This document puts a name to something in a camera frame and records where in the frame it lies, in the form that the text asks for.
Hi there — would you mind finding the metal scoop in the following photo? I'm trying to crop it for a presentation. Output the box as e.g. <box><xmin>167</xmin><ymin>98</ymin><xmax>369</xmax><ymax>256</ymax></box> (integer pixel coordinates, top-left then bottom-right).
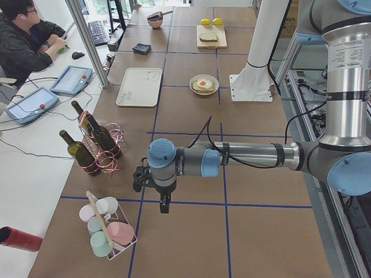
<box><xmin>147</xmin><ymin>10</ymin><xmax>173</xmax><ymax>21</ymax></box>

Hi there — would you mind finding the red cylinder flask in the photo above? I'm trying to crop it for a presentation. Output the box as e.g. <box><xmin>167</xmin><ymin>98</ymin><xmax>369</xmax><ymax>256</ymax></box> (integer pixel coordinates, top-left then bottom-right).
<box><xmin>1</xmin><ymin>226</ymin><xmax>43</xmax><ymax>252</ymax></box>

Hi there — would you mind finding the bread slice with fried egg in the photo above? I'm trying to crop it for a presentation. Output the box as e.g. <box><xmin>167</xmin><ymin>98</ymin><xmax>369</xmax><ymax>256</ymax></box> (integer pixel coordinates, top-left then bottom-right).
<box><xmin>192</xmin><ymin>79</ymin><xmax>214</xmax><ymax>93</ymax></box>

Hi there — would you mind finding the blue teach pendant far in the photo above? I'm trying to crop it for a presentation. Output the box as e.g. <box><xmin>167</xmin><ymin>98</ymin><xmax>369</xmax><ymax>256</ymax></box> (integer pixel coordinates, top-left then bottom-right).
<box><xmin>50</xmin><ymin>65</ymin><xmax>93</xmax><ymax>96</ymax></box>

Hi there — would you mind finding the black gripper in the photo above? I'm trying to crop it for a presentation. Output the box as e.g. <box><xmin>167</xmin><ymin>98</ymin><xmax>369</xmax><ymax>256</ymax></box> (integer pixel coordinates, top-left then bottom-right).
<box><xmin>155</xmin><ymin>183</ymin><xmax>175</xmax><ymax>214</ymax></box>

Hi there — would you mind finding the black keyboard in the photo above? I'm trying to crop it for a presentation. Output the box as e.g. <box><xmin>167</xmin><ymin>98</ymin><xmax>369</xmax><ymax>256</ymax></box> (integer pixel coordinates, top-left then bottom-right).
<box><xmin>88</xmin><ymin>20</ymin><xmax>110</xmax><ymax>46</ymax></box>

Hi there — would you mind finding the white cup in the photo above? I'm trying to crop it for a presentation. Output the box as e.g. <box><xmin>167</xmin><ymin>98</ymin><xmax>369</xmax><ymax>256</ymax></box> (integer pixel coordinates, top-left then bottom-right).
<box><xmin>96</xmin><ymin>196</ymin><xmax>118</xmax><ymax>215</ymax></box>

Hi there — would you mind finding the blue teach pendant near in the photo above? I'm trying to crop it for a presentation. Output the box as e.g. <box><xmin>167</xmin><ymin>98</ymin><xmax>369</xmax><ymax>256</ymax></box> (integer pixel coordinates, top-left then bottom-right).
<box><xmin>5</xmin><ymin>87</ymin><xmax>59</xmax><ymax>125</ymax></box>

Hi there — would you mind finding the grey folded cloth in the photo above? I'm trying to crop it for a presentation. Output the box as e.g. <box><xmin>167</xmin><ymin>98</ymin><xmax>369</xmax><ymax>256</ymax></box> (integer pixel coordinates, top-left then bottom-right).
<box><xmin>132</xmin><ymin>43</ymin><xmax>151</xmax><ymax>55</ymax></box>

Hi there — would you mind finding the green wine bottle middle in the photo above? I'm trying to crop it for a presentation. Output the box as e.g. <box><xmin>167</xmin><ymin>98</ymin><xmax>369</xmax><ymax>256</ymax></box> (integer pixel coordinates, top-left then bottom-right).
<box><xmin>86</xmin><ymin>113</ymin><xmax>122</xmax><ymax>159</ymax></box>

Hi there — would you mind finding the mint green cup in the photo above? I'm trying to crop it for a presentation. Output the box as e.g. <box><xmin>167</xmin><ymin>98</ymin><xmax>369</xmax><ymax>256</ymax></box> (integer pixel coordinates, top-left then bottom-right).
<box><xmin>90</xmin><ymin>231</ymin><xmax>112</xmax><ymax>257</ymax></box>

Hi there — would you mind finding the green wine bottle front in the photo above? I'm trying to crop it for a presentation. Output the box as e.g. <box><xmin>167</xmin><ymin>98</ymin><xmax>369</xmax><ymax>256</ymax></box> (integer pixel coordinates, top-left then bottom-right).
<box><xmin>59</xmin><ymin>130</ymin><xmax>101</xmax><ymax>176</ymax></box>

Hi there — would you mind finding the blue teach pendant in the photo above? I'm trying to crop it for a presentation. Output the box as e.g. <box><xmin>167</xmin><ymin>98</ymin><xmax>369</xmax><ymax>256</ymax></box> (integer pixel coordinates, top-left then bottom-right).
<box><xmin>5</xmin><ymin>87</ymin><xmax>59</xmax><ymax>125</ymax></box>
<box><xmin>50</xmin><ymin>65</ymin><xmax>93</xmax><ymax>96</ymax></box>

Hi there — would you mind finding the seated person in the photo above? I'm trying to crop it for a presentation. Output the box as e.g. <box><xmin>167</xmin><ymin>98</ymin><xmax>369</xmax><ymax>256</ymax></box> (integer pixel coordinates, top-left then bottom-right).
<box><xmin>1</xmin><ymin>1</ymin><xmax>68</xmax><ymax>87</ymax></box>

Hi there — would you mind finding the pink bowl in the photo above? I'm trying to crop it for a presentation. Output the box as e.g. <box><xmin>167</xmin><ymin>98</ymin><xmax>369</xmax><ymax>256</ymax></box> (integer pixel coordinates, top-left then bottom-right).
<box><xmin>147</xmin><ymin>17</ymin><xmax>163</xmax><ymax>29</ymax></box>

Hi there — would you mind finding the white round plate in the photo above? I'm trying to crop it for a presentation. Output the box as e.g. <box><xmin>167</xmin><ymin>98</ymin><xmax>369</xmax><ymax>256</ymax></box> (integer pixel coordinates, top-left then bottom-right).
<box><xmin>189</xmin><ymin>74</ymin><xmax>219</xmax><ymax>96</ymax></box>

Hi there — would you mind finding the yellow lemon right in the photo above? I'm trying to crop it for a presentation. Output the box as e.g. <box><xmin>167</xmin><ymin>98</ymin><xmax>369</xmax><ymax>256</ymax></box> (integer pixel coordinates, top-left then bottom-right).
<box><xmin>213</xmin><ymin>18</ymin><xmax>224</xmax><ymax>26</ymax></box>

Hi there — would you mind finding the aluminium frame post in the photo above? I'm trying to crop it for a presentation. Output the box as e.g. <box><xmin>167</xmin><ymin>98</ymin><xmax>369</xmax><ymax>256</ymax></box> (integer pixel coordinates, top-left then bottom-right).
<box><xmin>65</xmin><ymin>0</ymin><xmax>109</xmax><ymax>88</ymax></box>

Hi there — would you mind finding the black computer mouse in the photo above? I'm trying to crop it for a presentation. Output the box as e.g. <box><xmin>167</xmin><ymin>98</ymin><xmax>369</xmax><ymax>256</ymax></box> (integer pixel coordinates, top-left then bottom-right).
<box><xmin>71</xmin><ymin>52</ymin><xmax>85</xmax><ymax>60</ymax></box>

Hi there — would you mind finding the wooden cutting board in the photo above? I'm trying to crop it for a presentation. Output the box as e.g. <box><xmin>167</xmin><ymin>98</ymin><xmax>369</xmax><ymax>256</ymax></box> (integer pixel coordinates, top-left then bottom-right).
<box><xmin>197</xmin><ymin>25</ymin><xmax>227</xmax><ymax>49</ymax></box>

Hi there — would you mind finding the yellow lemon left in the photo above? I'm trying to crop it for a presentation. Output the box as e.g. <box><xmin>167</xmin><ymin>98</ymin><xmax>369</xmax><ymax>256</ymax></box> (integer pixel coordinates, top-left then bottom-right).
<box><xmin>201</xmin><ymin>18</ymin><xmax>211</xmax><ymax>26</ymax></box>

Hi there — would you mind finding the copper wire bottle rack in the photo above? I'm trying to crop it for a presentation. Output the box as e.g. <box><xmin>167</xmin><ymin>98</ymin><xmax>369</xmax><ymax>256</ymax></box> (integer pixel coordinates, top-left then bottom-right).
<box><xmin>79</xmin><ymin>111</ymin><xmax>123</xmax><ymax>174</ymax></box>

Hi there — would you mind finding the pale pink cup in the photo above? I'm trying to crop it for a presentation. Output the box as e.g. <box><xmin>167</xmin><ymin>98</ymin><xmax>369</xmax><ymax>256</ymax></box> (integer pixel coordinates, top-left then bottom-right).
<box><xmin>79</xmin><ymin>204</ymin><xmax>96</xmax><ymax>223</ymax></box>

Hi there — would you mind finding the cream bear tray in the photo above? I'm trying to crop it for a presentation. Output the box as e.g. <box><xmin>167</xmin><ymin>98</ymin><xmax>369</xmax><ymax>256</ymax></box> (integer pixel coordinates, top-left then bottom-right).
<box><xmin>116</xmin><ymin>68</ymin><xmax>162</xmax><ymax>107</ymax></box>

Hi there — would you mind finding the green wine bottle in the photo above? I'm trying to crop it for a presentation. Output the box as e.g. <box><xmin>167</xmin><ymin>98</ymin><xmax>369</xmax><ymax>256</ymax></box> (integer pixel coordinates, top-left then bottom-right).
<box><xmin>86</xmin><ymin>113</ymin><xmax>122</xmax><ymax>159</ymax></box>
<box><xmin>59</xmin><ymin>130</ymin><xmax>101</xmax><ymax>176</ymax></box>
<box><xmin>71</xmin><ymin>100</ymin><xmax>96</xmax><ymax>143</ymax></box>

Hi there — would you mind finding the white wire cup rack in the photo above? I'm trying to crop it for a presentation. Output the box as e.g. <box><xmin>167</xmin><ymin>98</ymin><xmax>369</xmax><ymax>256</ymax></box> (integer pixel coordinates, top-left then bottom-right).
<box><xmin>79</xmin><ymin>191</ymin><xmax>137</xmax><ymax>260</ymax></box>

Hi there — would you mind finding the green wine bottle back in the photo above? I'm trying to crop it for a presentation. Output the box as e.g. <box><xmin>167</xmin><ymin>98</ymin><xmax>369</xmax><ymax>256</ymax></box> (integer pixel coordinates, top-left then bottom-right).
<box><xmin>71</xmin><ymin>100</ymin><xmax>96</xmax><ymax>143</ymax></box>

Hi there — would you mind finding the yellow lemon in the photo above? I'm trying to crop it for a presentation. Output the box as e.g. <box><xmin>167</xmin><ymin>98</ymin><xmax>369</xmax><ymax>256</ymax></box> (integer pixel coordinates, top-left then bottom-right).
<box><xmin>201</xmin><ymin>18</ymin><xmax>211</xmax><ymax>26</ymax></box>
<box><xmin>213</xmin><ymin>18</ymin><xmax>224</xmax><ymax>26</ymax></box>

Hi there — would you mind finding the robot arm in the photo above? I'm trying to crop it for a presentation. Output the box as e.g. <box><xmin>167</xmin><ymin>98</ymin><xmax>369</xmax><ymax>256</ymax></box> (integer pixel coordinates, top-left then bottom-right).
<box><xmin>147</xmin><ymin>1</ymin><xmax>370</xmax><ymax>213</ymax></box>

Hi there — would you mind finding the grey cup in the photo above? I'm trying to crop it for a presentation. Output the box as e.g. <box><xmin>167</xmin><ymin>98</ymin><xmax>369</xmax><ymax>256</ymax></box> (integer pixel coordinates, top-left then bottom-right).
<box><xmin>87</xmin><ymin>216</ymin><xmax>102</xmax><ymax>236</ymax></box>

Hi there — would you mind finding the plain bread slice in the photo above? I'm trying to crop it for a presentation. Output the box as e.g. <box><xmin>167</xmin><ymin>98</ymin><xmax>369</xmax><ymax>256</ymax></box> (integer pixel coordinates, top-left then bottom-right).
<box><xmin>199</xmin><ymin>32</ymin><xmax>218</xmax><ymax>42</ymax></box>

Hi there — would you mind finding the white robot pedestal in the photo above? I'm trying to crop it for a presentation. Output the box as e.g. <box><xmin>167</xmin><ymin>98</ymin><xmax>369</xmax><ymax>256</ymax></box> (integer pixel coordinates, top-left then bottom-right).
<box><xmin>230</xmin><ymin>0</ymin><xmax>291</xmax><ymax>102</ymax></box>

